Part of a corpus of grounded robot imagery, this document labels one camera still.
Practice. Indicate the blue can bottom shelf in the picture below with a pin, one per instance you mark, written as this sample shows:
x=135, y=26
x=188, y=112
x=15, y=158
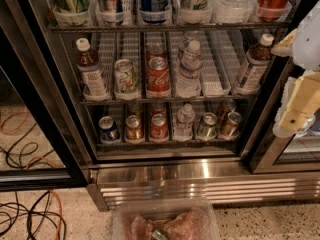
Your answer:
x=108, y=129

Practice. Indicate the front right gold can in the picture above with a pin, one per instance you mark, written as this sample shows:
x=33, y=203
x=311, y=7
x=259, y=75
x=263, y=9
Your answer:
x=231, y=124

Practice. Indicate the white green soda can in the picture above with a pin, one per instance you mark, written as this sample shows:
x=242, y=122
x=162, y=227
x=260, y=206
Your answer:
x=125, y=76

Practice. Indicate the rear Coca-Cola can middle shelf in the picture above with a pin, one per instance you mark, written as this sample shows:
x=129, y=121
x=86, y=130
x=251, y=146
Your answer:
x=155, y=50

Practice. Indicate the gold can shelf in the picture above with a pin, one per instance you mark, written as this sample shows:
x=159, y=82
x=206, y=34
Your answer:
x=134, y=129
x=135, y=109

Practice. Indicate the rear right gold can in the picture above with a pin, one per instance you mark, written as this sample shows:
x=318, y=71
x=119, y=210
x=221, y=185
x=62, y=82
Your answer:
x=225, y=107

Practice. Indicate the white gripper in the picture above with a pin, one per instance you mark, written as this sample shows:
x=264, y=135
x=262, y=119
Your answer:
x=309, y=45

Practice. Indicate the open glass fridge door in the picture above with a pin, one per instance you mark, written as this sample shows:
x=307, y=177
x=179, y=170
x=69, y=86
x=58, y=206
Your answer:
x=41, y=142

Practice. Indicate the front gold can bottom shelf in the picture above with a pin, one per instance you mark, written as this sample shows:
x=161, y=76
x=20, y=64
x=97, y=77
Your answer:
x=134, y=129

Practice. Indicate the rear red can bottom shelf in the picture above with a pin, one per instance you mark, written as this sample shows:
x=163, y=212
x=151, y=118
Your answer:
x=158, y=108

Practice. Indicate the front Coca-Cola can middle shelf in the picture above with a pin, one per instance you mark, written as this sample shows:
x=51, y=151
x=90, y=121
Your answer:
x=158, y=75

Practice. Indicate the rear water bottle middle shelf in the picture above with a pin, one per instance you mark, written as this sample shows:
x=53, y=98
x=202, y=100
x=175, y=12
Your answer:
x=188, y=36

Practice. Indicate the front water bottle middle shelf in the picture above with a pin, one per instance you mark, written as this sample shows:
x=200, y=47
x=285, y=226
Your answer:
x=187, y=81

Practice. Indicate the pink cloth in bin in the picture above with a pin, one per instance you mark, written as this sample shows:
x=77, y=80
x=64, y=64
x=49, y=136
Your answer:
x=191, y=225

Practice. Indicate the green object in bin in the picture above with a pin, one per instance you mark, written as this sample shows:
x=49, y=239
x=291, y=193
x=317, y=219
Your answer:
x=158, y=234

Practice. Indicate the rear gold can bottom shelf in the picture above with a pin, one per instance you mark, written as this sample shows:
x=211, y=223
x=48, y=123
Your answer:
x=135, y=109

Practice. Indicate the iced tea bottle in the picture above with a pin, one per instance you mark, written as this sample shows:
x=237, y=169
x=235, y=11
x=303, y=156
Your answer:
x=255, y=62
x=88, y=63

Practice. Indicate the clear plastic bin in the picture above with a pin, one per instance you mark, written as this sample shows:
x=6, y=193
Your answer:
x=161, y=209

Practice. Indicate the front red can bottom shelf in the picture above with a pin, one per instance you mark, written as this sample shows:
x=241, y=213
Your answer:
x=159, y=127

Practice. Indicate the right iced tea bottle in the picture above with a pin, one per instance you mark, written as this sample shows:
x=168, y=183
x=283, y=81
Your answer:
x=255, y=62

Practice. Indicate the green silver can bottom shelf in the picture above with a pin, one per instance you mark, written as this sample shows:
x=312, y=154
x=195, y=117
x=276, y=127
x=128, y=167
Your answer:
x=207, y=126

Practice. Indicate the left iced tea bottle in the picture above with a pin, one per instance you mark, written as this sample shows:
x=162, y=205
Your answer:
x=88, y=63

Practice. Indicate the water bottle bottom shelf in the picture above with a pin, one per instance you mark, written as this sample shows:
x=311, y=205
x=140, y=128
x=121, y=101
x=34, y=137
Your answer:
x=184, y=122

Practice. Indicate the stainless steel display fridge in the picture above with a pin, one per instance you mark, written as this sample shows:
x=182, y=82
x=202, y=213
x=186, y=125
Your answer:
x=249, y=167

